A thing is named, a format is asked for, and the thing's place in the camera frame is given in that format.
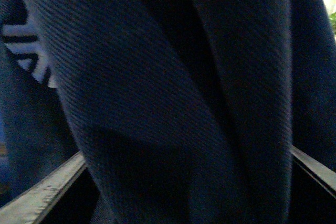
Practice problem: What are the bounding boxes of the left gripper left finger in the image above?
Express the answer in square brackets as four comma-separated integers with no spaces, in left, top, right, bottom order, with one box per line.
[1,152,86,223]

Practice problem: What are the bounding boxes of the dark navy blue garment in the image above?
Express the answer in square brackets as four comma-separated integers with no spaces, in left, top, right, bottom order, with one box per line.
[1,0,335,223]

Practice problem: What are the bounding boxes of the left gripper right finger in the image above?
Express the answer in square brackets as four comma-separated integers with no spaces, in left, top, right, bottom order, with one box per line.
[291,146,335,199]

